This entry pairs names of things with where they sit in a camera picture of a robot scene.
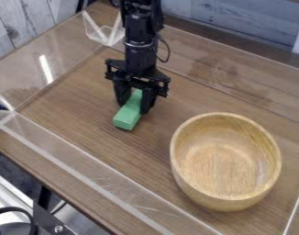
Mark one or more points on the brown wooden bowl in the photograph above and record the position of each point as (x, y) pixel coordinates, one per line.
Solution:
(226, 161)

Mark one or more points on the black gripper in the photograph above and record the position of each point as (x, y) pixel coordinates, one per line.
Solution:
(136, 71)

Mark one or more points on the black table leg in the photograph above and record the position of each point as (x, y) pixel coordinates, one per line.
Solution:
(44, 197)

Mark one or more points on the green rectangular block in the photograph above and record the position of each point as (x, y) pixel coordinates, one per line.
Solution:
(128, 114)

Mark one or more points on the clear acrylic enclosure wall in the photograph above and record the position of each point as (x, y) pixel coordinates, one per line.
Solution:
(114, 173)

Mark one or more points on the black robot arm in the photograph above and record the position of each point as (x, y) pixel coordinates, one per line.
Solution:
(143, 21)

